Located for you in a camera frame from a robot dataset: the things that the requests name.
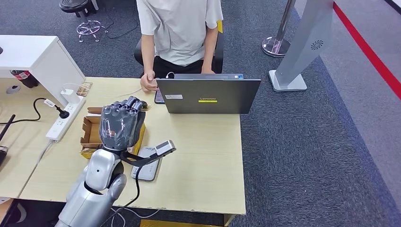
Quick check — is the person's right hand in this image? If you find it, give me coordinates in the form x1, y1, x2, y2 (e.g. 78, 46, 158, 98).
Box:
139, 70, 159, 93

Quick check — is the yellow key card stack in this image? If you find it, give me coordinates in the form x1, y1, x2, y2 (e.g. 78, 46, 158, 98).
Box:
80, 148, 103, 157

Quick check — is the cola bottle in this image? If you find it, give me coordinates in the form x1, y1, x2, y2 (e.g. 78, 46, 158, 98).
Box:
10, 70, 39, 88

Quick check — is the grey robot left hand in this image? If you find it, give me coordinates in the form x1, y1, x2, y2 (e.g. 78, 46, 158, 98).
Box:
99, 96, 148, 152

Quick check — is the black smartphone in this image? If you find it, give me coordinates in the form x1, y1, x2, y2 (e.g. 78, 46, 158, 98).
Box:
154, 88, 166, 105

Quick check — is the white cable under desk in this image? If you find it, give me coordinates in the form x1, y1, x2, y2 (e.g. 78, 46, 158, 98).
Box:
106, 207, 160, 227

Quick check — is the person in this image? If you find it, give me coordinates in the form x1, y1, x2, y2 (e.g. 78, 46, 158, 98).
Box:
135, 0, 224, 93

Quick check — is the black stool with chrome base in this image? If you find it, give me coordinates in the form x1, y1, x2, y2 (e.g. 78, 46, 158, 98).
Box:
59, 0, 109, 43

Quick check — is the black floor cable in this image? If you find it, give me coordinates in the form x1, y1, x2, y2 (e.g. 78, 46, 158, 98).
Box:
105, 6, 139, 40

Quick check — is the black router with antenna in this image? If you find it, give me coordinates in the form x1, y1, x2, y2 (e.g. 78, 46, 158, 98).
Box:
0, 114, 16, 166

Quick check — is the white cabinet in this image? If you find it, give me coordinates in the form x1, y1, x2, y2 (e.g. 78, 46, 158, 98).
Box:
0, 35, 86, 107

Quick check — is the black plug with cable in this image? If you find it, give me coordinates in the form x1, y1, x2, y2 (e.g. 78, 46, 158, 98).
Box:
0, 97, 70, 125

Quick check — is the chrome stanchion post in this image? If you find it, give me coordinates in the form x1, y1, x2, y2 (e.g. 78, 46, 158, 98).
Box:
262, 0, 296, 58

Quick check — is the grey card reader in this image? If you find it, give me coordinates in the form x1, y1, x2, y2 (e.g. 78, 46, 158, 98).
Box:
130, 146, 162, 182

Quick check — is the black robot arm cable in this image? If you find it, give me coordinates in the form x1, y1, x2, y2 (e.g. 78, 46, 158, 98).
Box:
100, 166, 141, 227

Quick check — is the white power strip cable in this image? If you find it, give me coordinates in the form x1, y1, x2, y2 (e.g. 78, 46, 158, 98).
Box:
37, 141, 54, 164

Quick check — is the grey desk grommet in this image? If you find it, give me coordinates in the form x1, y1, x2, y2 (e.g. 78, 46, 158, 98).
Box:
5, 84, 22, 95

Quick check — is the grey Lenovo laptop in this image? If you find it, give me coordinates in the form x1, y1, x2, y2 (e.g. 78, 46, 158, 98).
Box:
156, 73, 262, 114

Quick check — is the yellow object under desk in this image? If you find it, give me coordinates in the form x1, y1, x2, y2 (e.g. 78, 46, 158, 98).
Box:
139, 219, 225, 227

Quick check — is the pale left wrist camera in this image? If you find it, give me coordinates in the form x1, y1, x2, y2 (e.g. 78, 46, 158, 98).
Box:
153, 140, 177, 157

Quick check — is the grey kiosk stand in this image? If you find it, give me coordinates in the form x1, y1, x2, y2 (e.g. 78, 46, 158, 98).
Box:
268, 0, 335, 92

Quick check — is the card in clear sleeve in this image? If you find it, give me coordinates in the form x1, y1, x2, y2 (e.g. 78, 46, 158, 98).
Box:
76, 82, 93, 97

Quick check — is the white charger adapter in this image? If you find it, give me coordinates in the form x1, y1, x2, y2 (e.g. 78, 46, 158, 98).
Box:
60, 88, 80, 104

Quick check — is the white power strip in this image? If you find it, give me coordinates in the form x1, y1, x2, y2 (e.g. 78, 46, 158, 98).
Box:
45, 95, 86, 142

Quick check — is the cardboard divider box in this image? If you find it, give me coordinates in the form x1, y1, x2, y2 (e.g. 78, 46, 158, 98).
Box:
79, 106, 147, 160

